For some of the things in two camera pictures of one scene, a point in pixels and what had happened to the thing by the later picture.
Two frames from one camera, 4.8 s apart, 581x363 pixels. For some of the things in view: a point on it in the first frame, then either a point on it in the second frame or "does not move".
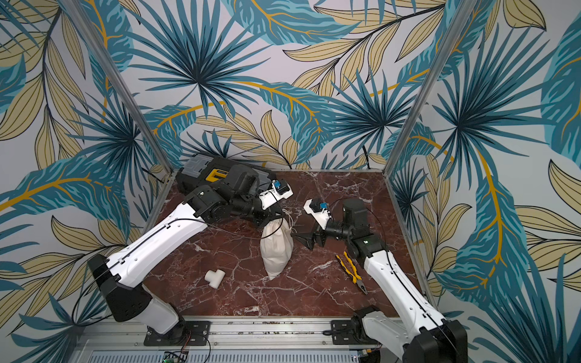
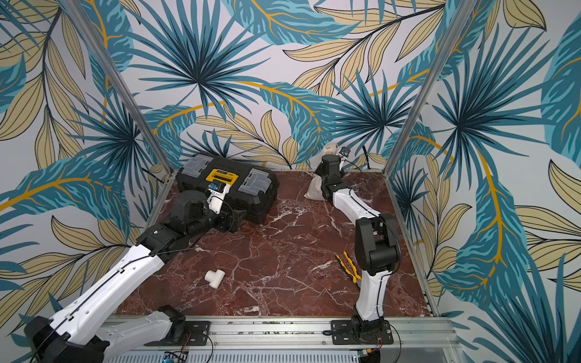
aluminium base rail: [235, 340] does not move
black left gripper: [268, 214] to [223, 224]
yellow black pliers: [356, 278] does not move
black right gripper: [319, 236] to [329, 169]
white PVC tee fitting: [215, 278] does not move
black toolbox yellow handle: [200, 169] does not move
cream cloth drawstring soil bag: [276, 251] to [315, 190]
